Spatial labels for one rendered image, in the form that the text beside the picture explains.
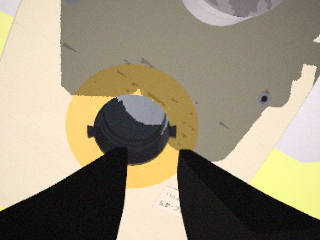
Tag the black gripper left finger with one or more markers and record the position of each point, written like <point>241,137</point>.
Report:
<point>87,205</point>

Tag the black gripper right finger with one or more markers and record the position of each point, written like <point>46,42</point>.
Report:
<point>215,205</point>

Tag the white cylinder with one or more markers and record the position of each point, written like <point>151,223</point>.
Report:
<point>228,12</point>

